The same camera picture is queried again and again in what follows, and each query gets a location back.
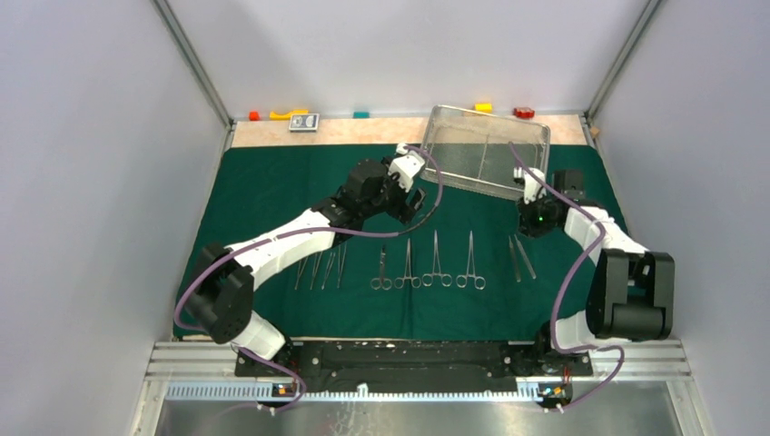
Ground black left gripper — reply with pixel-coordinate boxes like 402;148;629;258
360;155;425;224

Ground steel scalpel handle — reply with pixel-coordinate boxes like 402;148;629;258
514;236;537;280
508;236;522;282

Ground surgical forceps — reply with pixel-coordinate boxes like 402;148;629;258
421;231;452;287

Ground metal mesh instrument tray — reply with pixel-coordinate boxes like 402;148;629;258
421;105;550;201

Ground ring-handled forceps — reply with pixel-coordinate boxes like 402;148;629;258
393;238;422;289
455;231;487;290

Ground surgical scissors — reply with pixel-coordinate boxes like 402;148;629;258
370;244;393;291

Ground steel tweezers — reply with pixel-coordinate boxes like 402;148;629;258
336;243;347;289
293;258;308;290
309;253;323;290
321;253;336;290

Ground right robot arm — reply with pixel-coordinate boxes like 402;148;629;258
514;167;676;374

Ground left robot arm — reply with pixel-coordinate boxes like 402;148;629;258
175;152;426;376

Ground red toy block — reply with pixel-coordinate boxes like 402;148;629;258
512;106;536;119

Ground yellow wooden block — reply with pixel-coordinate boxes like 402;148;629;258
474;103;493;114

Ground playing card box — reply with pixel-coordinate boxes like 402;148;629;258
289;114;320;133

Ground yellow toy piece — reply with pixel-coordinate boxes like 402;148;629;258
269;109;309;121

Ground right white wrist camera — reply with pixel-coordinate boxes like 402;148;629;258
514;167;547;204

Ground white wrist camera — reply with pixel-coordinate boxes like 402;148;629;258
514;167;547;204
388;143;426;193

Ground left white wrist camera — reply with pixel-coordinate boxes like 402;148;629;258
388;143;426;193

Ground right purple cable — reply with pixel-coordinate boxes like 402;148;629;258
508;142;627;414

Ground purple cable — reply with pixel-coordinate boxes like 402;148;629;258
508;142;627;414
173;144;446;416

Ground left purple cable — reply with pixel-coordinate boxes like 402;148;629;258
173;144;446;416

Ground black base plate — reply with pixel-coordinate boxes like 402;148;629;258
232;340;595;395

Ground aluminium frame rail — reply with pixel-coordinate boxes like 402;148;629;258
145;340;692;381

